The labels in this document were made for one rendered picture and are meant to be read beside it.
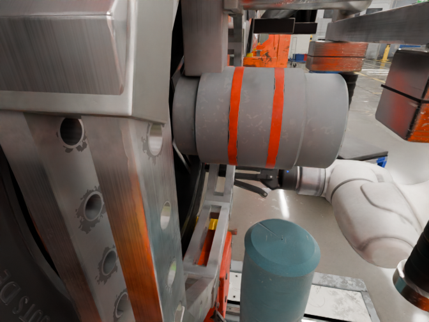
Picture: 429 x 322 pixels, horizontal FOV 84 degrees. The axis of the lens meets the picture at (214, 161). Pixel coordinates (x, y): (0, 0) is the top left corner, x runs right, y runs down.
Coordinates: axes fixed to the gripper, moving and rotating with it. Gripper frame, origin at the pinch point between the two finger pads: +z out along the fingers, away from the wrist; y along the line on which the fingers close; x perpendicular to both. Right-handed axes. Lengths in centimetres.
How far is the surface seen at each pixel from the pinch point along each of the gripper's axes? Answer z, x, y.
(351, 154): -66, -80, 38
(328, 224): -55, -87, -3
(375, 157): -82, -86, 40
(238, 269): -7, -49, -30
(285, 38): -40, -220, 261
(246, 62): 13, -243, 238
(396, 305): -71, -56, -35
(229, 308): -5, -37, -42
